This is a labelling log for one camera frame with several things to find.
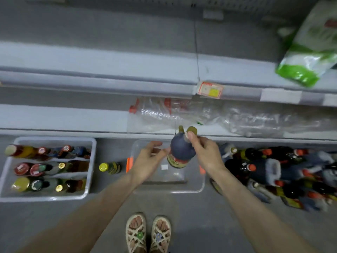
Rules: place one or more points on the person's right hand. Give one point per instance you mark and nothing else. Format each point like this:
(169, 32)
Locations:
(210, 158)

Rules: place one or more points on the person's left hand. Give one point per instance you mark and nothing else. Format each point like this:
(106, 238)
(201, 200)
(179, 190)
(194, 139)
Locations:
(147, 163)

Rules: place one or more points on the green-label oyster sauce bottle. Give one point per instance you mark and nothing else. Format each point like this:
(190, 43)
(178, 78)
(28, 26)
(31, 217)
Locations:
(109, 168)

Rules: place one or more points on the group of bottles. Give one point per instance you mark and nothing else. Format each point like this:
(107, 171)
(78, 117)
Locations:
(274, 171)

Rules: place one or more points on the white metal store shelving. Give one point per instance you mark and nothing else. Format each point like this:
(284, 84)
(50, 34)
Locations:
(79, 60)

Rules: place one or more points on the person's right forearm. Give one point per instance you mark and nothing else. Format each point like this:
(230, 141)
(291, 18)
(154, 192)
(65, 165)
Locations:
(263, 218)

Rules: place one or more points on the pack of clear empty bottles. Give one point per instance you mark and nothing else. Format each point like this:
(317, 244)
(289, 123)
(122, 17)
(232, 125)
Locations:
(252, 118)

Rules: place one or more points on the grey floor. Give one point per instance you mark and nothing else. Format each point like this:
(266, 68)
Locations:
(210, 218)

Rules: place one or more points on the person's left beige sandal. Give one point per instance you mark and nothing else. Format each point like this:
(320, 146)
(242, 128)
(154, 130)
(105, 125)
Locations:
(137, 234)

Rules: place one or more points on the white green bag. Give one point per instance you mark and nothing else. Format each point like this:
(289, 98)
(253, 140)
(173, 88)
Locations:
(284, 34)
(310, 50)

